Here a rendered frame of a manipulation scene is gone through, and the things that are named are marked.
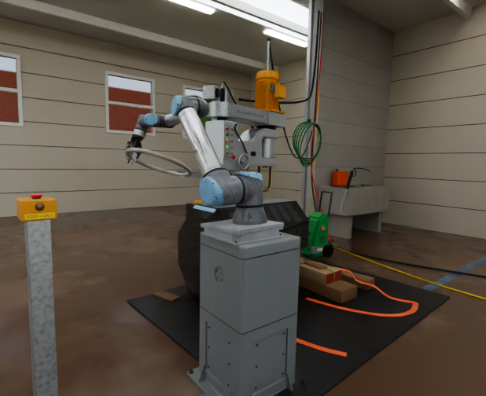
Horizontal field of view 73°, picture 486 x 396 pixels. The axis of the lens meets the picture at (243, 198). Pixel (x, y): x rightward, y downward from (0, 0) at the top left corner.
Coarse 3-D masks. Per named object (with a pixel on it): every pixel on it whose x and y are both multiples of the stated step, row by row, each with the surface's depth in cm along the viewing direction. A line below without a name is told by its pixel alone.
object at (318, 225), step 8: (328, 192) 443; (320, 200) 456; (312, 216) 444; (320, 216) 434; (328, 216) 439; (312, 224) 436; (320, 224) 432; (328, 224) 438; (312, 232) 432; (320, 232) 433; (312, 240) 432; (320, 240) 435; (304, 248) 443; (312, 248) 430; (320, 248) 435; (328, 248) 436; (312, 256) 435; (320, 256) 441; (328, 256) 438
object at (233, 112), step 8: (208, 104) 277; (216, 104) 272; (224, 104) 272; (232, 104) 277; (216, 112) 272; (224, 112) 273; (232, 112) 278; (240, 112) 286; (248, 112) 294; (256, 112) 304; (264, 112) 313; (272, 112) 321; (232, 120) 299; (240, 120) 298; (248, 120) 297; (256, 120) 305; (264, 120) 314; (272, 120) 322; (280, 120) 332; (256, 128) 333; (272, 128) 328
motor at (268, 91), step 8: (264, 72) 319; (272, 72) 319; (256, 80) 333; (264, 80) 322; (272, 80) 322; (256, 88) 327; (264, 88) 322; (272, 88) 318; (280, 88) 320; (256, 96) 328; (264, 96) 323; (272, 96) 322; (280, 96) 321; (256, 104) 329; (264, 104) 324; (272, 104) 322; (280, 112) 329
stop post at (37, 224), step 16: (32, 208) 124; (48, 208) 128; (32, 224) 126; (48, 224) 130; (32, 240) 127; (48, 240) 130; (32, 256) 127; (48, 256) 131; (32, 272) 128; (48, 272) 132; (32, 288) 128; (48, 288) 132; (32, 304) 129; (48, 304) 133; (32, 320) 130; (48, 320) 133; (32, 336) 131; (48, 336) 134; (32, 352) 133; (48, 352) 134; (32, 368) 135; (48, 368) 135; (32, 384) 138; (48, 384) 135
